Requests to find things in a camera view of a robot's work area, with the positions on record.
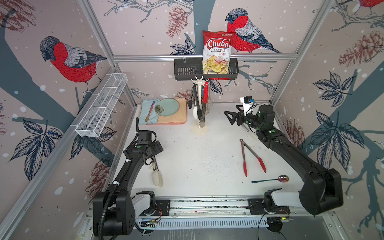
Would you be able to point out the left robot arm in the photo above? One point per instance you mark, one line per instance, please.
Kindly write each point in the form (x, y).
(115, 210)

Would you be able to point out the light green plate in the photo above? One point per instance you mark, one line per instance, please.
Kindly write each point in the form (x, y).
(167, 107)

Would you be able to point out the cream utensil rack stand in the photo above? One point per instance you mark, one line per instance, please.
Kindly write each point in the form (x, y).
(194, 127)

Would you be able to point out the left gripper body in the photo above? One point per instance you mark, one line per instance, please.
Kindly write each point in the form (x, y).
(155, 147)

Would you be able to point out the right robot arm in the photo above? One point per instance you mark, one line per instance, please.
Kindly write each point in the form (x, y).
(322, 190)

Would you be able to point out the dark wall basket shelf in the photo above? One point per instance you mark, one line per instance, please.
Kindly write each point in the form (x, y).
(188, 69)

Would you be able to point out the iridescent spoon dark handle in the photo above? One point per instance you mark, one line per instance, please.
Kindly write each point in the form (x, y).
(281, 178)

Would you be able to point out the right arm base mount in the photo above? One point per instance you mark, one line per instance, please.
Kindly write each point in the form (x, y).
(259, 206)

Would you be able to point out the thin red handled tongs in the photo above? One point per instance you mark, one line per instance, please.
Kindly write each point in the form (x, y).
(202, 121)

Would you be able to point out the orange cutting board mat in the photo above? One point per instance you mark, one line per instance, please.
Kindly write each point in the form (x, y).
(180, 117)

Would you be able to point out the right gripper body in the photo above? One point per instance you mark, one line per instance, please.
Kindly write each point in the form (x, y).
(251, 120)

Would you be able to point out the Chuba cassava chips bag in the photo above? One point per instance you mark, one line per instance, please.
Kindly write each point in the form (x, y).
(217, 52)

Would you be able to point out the pink handled utensil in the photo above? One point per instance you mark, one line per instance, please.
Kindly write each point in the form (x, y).
(150, 111)

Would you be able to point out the white wire mesh shelf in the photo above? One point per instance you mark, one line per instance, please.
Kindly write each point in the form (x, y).
(98, 114)

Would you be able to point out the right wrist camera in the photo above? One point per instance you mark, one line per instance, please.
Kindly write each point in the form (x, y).
(248, 104)

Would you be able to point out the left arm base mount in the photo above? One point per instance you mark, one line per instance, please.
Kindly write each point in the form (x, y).
(160, 208)

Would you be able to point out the black steel tongs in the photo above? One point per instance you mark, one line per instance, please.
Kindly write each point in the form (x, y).
(194, 100)

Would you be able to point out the teal cloth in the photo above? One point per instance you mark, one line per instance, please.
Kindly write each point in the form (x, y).
(146, 104)

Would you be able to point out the all steel slotted tongs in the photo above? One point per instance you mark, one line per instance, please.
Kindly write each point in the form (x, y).
(209, 103)

